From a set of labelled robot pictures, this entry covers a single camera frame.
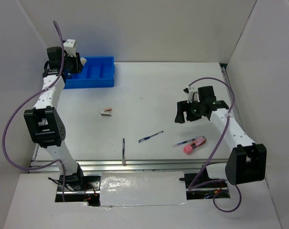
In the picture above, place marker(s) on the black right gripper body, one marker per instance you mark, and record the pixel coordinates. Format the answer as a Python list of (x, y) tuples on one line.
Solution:
[(194, 111)]

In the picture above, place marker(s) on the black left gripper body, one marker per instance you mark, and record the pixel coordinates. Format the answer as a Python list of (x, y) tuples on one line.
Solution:
[(70, 63)]

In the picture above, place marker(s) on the pink capped marker tube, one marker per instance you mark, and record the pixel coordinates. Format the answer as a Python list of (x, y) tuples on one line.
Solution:
[(188, 149)]

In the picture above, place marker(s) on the pink white mini stapler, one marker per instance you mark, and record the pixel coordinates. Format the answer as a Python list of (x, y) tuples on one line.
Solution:
[(106, 111)]

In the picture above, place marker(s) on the black gel pen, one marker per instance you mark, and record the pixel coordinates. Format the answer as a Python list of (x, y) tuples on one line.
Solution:
[(123, 152)]

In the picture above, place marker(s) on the white staples box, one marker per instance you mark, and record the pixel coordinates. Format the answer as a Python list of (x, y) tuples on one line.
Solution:
[(83, 61)]

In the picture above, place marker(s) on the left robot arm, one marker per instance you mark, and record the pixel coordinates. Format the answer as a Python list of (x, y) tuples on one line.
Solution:
[(43, 121)]

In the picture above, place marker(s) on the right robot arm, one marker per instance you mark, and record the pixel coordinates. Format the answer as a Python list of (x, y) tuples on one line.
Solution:
[(254, 170)]

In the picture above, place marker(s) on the blue compartment tray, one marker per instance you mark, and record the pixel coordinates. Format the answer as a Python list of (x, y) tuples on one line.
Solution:
[(98, 72)]

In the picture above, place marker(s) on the dark blue gel pen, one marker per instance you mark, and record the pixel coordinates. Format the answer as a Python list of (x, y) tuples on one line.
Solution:
[(183, 142)]

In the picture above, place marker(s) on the blue clear ballpoint pen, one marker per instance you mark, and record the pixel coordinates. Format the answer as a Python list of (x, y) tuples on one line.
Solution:
[(151, 136)]

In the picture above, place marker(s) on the silver foil cover sheet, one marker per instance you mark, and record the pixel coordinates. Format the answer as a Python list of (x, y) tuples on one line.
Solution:
[(142, 189)]

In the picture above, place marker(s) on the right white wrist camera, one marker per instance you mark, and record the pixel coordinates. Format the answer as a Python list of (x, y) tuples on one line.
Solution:
[(192, 94)]

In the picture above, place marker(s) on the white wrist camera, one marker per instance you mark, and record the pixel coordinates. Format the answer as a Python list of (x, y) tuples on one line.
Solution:
[(192, 94), (70, 47)]

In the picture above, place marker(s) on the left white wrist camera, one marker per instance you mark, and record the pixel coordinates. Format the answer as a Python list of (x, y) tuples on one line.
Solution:
[(70, 47)]

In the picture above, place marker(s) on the aluminium right rail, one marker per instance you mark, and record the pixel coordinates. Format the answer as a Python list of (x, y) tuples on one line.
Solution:
[(237, 114)]

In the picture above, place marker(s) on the aluminium rail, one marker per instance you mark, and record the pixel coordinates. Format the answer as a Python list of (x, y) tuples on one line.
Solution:
[(237, 114), (99, 166)]

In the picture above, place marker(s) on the aluminium front rail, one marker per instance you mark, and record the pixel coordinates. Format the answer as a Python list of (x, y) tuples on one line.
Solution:
[(99, 166)]

